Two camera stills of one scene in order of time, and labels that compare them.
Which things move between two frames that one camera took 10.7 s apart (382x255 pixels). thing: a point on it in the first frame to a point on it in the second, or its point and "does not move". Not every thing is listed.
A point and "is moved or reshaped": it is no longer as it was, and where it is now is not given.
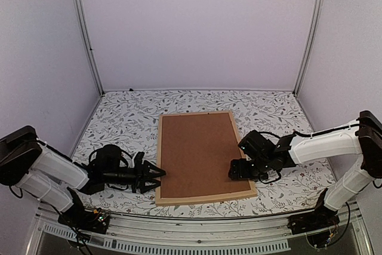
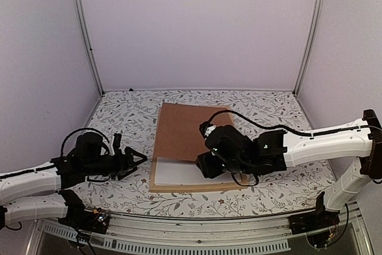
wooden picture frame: [199, 199] to [177, 187]
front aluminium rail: [264, 235] does not move
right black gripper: [241, 172] to [208, 169]
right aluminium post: [313, 30] does not move
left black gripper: [141, 179] to [123, 167]
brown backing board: [197, 150] is moved or reshaped
